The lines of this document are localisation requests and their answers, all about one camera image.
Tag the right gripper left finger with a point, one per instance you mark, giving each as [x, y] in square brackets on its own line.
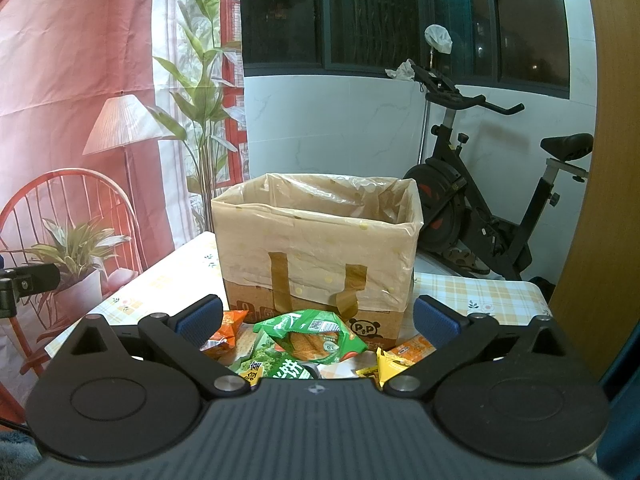
[177, 340]

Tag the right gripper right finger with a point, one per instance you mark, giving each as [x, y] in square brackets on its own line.
[458, 340]

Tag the orange snack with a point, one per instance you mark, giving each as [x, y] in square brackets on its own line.
[413, 350]

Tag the orange snack packet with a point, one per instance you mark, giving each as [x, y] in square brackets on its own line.
[224, 339]

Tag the green vegetable snack bag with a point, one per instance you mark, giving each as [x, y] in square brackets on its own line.
[268, 360]

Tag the large green snack bag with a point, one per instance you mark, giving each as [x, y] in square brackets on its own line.
[313, 336]

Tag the yellow snack packet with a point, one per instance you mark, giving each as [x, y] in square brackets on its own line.
[387, 366]

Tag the black exercise bike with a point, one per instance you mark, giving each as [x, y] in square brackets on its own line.
[454, 209]

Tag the cardboard box with plastic liner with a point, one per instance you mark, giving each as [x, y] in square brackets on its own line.
[290, 242]

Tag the wooden door panel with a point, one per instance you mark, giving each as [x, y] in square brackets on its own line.
[597, 299]

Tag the dark window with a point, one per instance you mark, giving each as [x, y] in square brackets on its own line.
[514, 44]

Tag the printed wall backdrop cloth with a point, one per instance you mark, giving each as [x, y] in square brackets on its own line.
[120, 121]

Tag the crumpled cloth on handlebar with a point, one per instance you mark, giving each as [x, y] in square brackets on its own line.
[404, 71]

